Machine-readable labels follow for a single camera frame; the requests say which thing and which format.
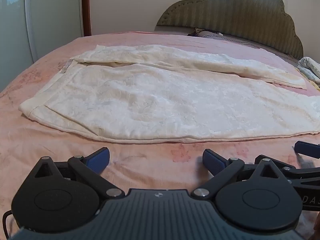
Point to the pink blanket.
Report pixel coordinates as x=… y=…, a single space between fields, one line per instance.
x=37 y=142

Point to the olive padded headboard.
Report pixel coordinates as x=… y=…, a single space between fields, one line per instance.
x=237 y=12

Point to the brown wooden door frame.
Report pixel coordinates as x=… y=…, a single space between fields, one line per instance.
x=86 y=7

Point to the white wardrobe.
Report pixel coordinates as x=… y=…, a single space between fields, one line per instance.
x=50 y=17

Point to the white printed cloth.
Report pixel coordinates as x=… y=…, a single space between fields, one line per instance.
x=311 y=67

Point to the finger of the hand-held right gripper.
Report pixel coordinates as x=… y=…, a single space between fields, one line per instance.
x=307 y=148
x=282 y=164

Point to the dark patterned pillow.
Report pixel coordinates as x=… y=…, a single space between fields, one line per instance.
x=200 y=32

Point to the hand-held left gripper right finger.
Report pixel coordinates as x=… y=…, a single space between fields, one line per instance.
x=213 y=162

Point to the white textured pants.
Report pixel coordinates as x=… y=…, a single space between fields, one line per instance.
x=150 y=100

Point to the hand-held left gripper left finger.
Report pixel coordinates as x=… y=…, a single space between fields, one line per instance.
x=98 y=162

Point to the yellow blanket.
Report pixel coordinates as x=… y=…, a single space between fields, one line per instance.
x=315 y=85

